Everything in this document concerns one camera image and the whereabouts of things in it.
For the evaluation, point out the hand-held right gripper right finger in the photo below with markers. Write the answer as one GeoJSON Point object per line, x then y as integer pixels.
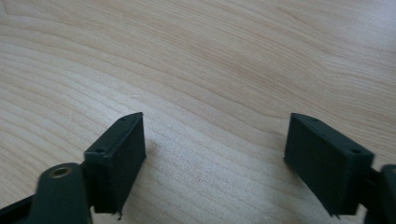
{"type": "Point", "coordinates": [323, 161]}

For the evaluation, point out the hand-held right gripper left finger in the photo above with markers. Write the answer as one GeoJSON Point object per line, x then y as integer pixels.
{"type": "Point", "coordinates": [116, 161]}

